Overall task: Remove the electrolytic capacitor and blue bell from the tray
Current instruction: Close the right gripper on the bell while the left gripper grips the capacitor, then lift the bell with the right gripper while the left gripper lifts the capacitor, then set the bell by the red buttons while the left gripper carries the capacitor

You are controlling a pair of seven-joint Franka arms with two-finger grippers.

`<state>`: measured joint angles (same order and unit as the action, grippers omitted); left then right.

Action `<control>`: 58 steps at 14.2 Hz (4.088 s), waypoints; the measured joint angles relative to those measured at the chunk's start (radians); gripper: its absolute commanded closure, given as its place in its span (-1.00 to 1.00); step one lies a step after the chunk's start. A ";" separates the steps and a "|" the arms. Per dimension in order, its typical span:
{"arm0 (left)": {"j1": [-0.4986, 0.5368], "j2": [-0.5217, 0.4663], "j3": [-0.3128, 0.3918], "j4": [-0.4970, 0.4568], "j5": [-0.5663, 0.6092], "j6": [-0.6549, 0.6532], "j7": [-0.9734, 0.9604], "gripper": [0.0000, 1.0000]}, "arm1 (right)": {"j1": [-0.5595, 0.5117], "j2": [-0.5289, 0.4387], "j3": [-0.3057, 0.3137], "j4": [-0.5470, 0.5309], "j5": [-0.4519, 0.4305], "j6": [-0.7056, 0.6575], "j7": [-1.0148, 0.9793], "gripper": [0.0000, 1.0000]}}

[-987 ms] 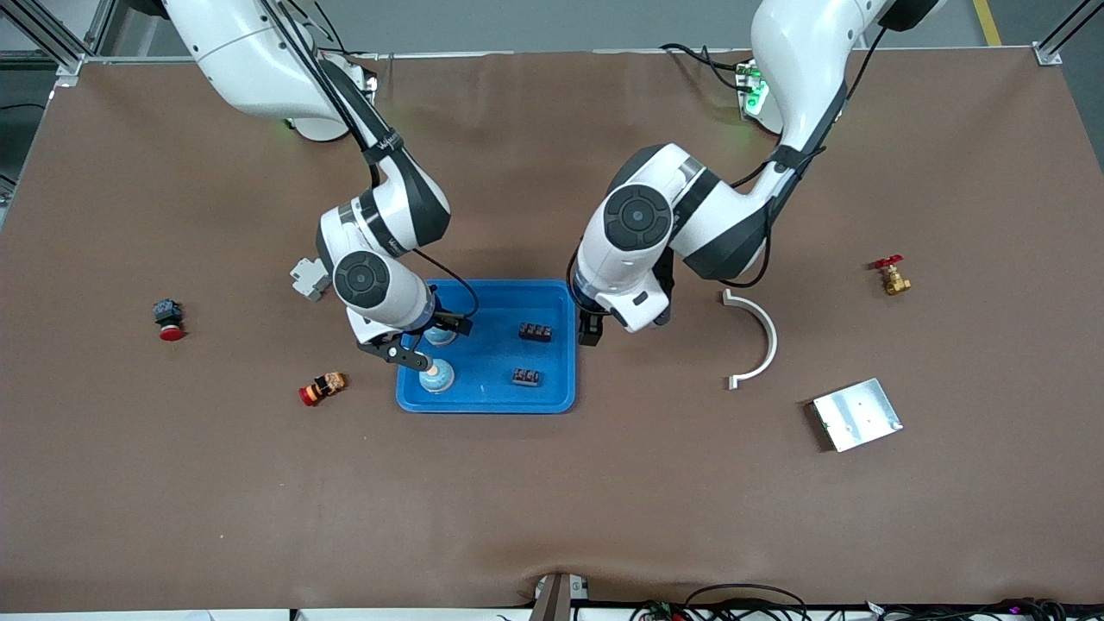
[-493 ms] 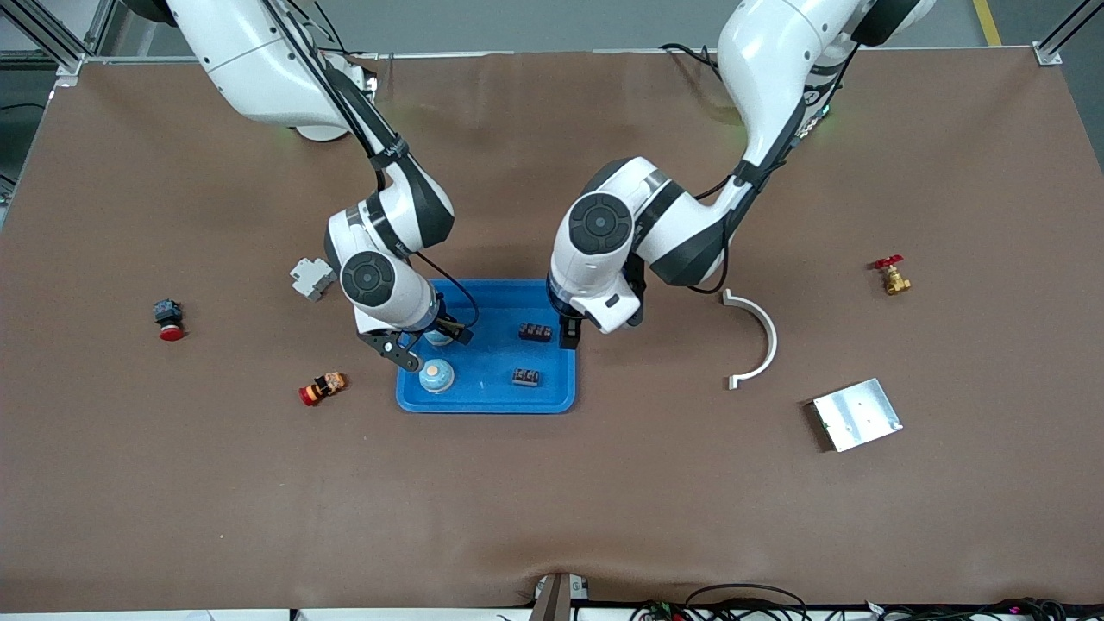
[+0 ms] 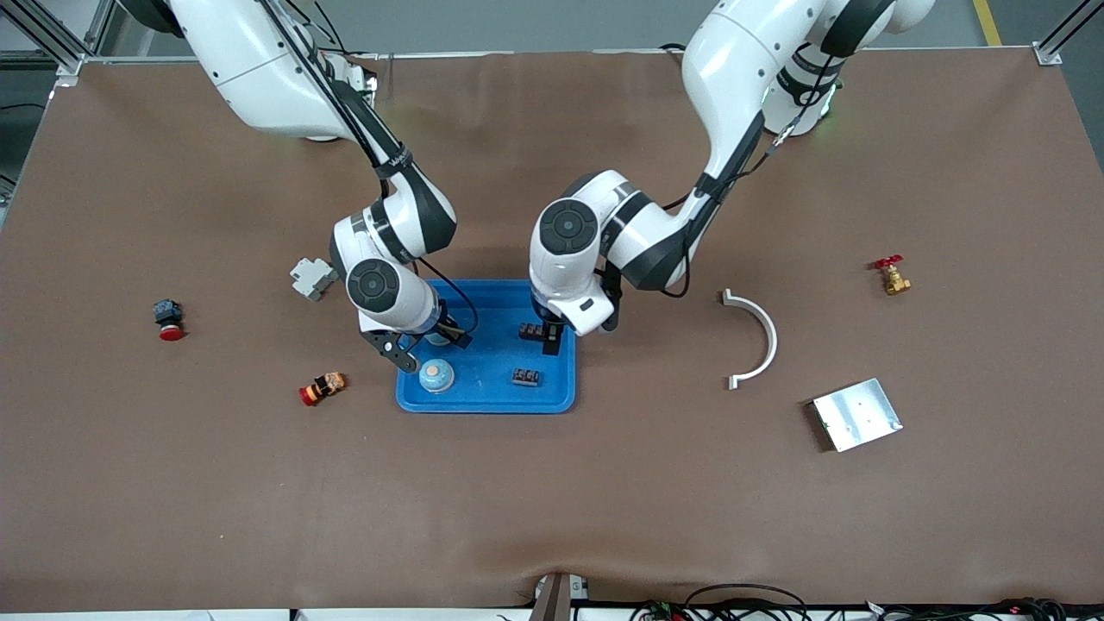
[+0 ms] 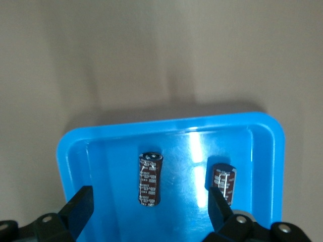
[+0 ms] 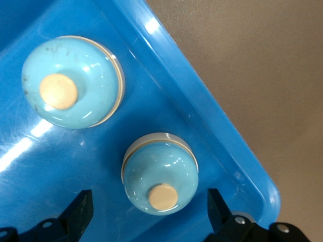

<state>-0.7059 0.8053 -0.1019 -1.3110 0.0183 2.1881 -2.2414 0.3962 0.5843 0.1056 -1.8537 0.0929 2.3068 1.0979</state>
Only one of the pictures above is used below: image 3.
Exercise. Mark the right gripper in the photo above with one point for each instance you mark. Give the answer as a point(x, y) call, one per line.
point(450, 332)

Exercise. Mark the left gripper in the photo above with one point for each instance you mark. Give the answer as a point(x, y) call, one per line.
point(550, 335)

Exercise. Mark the blue bell cream button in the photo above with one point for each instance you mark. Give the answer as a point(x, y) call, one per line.
point(434, 341)
point(436, 376)

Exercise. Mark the dark brown cylindrical capacitor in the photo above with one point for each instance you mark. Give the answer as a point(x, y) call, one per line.
point(530, 331)

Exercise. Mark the black terminal block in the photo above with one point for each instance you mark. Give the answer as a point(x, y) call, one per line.
point(527, 377)

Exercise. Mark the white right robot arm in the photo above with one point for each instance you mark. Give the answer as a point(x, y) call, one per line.
point(250, 78)

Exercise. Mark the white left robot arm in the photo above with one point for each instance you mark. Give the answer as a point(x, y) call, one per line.
point(742, 69)

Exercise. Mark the blue plastic tray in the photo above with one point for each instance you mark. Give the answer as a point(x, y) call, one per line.
point(496, 384)

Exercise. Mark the red yellow emergency stop button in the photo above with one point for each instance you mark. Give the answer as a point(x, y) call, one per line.
point(322, 389)

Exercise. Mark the white circuit breaker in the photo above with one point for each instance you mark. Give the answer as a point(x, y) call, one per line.
point(310, 279)

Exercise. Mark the brown table cover mat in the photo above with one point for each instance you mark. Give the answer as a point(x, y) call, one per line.
point(552, 500)

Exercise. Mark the red mushroom push button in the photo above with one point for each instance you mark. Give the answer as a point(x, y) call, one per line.
point(169, 319)

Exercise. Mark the silver metal plate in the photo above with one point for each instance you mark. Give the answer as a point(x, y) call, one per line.
point(858, 416)

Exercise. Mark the black right camera mount bracket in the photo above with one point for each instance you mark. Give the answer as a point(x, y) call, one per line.
point(392, 348)

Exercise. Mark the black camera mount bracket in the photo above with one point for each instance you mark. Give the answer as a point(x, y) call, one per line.
point(611, 297)
point(392, 348)

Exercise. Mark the black left camera mount bracket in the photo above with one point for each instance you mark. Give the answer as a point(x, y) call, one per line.
point(611, 297)

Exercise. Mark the aluminium frame post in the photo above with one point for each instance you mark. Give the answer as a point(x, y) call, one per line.
point(65, 56)
point(1049, 53)

